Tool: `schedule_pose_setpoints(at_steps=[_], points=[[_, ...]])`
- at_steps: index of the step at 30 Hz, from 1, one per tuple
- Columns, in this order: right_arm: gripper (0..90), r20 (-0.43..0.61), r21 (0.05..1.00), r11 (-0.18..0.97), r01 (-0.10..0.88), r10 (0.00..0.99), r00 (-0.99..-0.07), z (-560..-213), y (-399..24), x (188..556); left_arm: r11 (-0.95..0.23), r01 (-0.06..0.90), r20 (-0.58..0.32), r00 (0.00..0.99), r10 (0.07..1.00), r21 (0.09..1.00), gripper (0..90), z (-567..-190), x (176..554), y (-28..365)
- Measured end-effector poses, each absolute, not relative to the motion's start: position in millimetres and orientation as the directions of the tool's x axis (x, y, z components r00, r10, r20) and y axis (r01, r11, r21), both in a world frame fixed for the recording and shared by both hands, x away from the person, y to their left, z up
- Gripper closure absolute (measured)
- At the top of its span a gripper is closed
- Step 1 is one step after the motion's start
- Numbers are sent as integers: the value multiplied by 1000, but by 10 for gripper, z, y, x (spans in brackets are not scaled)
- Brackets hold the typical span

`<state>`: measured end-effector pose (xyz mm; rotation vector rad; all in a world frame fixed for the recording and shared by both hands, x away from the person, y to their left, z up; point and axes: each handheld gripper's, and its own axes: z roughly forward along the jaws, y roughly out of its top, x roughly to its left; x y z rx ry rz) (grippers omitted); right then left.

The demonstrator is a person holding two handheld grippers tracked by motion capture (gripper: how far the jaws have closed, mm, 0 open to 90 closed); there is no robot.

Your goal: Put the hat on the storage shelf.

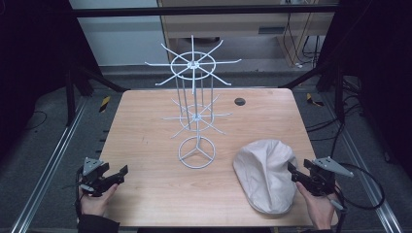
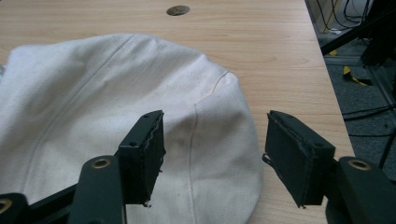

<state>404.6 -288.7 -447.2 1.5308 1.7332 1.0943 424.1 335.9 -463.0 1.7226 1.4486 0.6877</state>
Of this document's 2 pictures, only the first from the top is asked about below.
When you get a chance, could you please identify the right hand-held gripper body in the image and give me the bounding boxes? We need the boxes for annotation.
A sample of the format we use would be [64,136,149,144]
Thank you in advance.
[305,156,355,197]

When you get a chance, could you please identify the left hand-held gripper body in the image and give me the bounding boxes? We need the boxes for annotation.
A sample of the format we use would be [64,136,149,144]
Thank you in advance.
[78,157,113,198]

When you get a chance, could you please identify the beige cap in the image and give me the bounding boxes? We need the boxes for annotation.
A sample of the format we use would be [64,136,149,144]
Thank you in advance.
[232,139,298,216]

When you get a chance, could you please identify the white wire display rack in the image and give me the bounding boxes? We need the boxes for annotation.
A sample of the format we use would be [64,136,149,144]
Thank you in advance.
[144,34,242,170]

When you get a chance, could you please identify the person's left hand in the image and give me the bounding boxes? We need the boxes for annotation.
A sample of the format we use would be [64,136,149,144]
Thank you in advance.
[79,183,120,217]

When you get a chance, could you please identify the person's right hand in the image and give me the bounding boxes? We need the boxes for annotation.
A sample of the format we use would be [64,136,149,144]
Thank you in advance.
[295,181,340,230]

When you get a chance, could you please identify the yellow black tape strip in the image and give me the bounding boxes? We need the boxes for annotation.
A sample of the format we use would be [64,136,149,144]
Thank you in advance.
[305,92,325,108]
[98,95,112,114]

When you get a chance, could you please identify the black metal stand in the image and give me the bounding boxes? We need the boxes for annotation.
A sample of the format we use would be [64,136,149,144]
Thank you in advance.
[64,62,129,128]
[278,62,346,121]

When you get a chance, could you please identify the black curtain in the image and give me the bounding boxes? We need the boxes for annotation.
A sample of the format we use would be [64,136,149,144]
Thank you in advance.
[319,0,412,179]
[0,0,101,163]

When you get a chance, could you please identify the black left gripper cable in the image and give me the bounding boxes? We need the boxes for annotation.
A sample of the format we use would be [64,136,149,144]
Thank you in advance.
[74,166,85,224]

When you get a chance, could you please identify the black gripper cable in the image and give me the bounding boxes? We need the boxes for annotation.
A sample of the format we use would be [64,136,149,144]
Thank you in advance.
[74,166,85,224]
[329,162,386,233]

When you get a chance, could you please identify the aluminium floor rail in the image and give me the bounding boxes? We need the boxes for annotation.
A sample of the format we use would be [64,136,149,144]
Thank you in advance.
[11,96,89,233]
[326,93,404,233]

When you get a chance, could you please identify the black floor cables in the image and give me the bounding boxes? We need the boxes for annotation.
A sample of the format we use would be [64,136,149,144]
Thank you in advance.
[305,77,362,144]

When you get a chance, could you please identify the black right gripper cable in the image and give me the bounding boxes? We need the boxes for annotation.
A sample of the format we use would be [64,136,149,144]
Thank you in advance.
[329,162,386,233]

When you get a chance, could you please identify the thin black floor cable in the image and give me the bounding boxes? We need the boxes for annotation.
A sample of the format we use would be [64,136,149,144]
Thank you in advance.
[24,110,49,131]

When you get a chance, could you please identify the cables under desk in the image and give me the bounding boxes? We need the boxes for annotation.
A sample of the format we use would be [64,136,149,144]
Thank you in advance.
[282,12,323,69]

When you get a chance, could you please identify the black horizontal frame bar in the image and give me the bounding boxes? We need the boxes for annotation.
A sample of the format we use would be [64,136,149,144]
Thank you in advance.
[69,4,340,18]

